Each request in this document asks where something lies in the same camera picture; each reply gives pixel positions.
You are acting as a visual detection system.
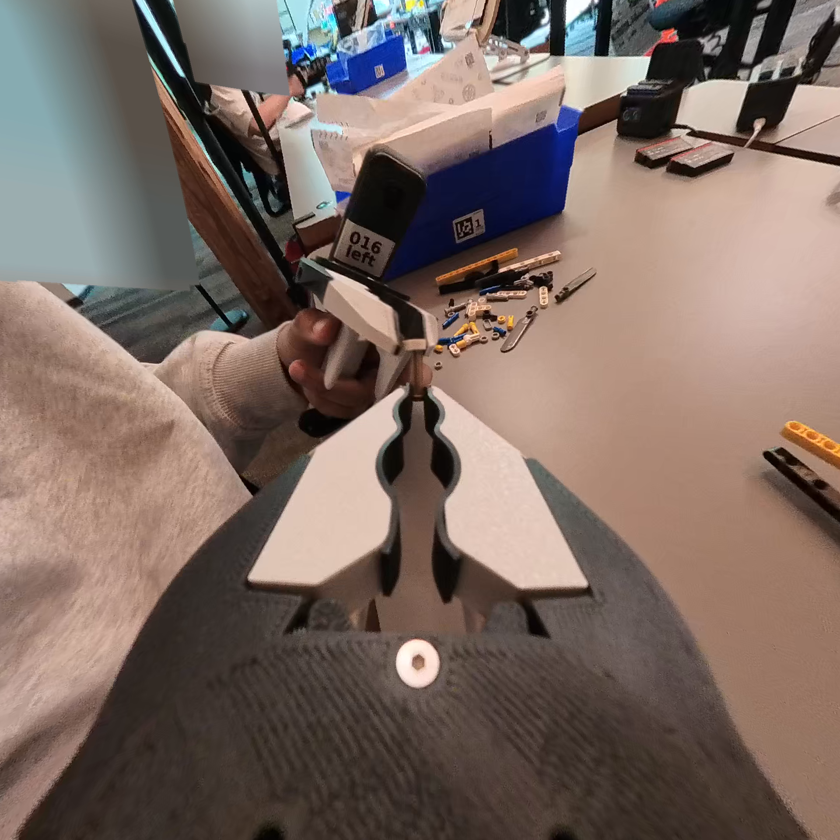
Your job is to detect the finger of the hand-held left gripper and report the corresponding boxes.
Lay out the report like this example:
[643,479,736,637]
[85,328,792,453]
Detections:
[374,341,434,398]
[319,276,439,355]

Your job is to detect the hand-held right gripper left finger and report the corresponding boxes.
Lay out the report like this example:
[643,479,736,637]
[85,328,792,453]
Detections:
[246,386,413,631]

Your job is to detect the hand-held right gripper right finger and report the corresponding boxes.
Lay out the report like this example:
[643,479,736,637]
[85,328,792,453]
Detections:
[422,386,590,634]

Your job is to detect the person's left forearm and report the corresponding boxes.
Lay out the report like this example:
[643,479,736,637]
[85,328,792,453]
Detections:
[154,325,309,480]

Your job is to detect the pile of loose lego pieces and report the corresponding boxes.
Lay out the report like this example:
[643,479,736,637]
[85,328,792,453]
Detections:
[435,248,598,361]

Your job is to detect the partly built lego model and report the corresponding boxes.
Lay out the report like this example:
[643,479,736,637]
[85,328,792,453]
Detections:
[763,420,840,522]

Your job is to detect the person's left hand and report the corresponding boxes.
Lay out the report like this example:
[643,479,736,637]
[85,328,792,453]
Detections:
[277,307,395,421]

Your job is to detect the blue plastic storage bin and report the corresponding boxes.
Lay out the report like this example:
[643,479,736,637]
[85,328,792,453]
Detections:
[326,36,408,94]
[335,105,581,280]

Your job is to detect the wooden panel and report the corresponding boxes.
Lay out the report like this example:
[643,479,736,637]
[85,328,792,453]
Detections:
[154,72,296,329]

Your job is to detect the black metal stand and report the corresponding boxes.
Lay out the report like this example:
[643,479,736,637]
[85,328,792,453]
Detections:
[133,0,293,330]

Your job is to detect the person's grey sweatshirt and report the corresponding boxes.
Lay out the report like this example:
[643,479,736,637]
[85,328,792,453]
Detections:
[0,281,316,840]

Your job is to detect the black battery charger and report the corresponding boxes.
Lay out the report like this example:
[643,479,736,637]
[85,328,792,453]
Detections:
[617,77,685,139]

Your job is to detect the black red battery pack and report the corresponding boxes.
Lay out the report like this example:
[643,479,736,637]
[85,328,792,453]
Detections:
[666,143,735,178]
[634,136,695,169]

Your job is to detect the black box device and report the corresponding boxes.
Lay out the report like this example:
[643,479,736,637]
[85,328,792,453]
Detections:
[736,62,807,132]

